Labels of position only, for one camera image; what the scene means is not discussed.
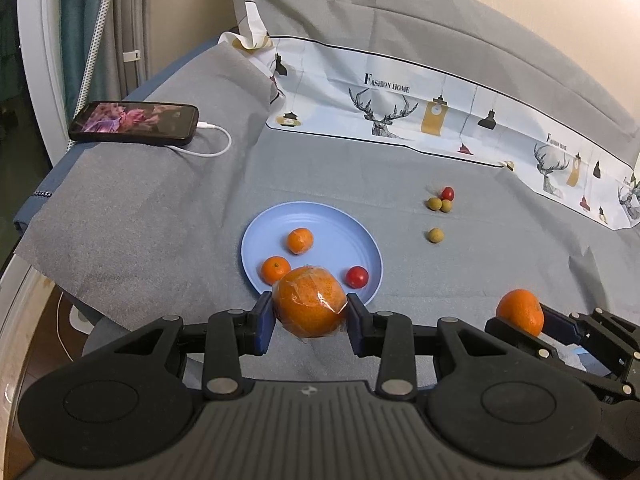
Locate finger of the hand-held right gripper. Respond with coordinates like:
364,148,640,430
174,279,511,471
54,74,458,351
537,302,640,361
485,316,640,404

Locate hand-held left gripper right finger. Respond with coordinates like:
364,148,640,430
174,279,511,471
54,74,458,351
346,292,577,401

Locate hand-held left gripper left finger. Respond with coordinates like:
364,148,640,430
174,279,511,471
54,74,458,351
82,292,276,402

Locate small orange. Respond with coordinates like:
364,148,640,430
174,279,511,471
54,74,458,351
261,256,292,284
496,288,545,337
287,227,314,254

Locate plastic-wrapped orange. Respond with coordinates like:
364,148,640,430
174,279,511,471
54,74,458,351
271,266,349,345

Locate blue plate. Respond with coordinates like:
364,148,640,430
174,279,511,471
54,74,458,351
241,201,384,307

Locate white deer-print cloth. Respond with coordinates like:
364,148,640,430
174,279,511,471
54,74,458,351
218,0,640,231

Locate black smartphone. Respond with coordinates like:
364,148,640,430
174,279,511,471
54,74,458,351
68,101,199,147

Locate grey bed sheet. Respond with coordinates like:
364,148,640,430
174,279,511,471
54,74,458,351
245,0,640,171

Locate dotted white pole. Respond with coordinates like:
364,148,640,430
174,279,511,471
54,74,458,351
65,0,123,151

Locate grey curtain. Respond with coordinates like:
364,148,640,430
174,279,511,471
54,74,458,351
112,0,151,96

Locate teal curtain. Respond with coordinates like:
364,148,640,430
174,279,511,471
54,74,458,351
60,0,108,111

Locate white charging cable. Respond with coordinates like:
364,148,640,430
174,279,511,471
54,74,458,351
167,121,232,158

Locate white door frame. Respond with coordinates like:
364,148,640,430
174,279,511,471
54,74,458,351
17,0,66,166

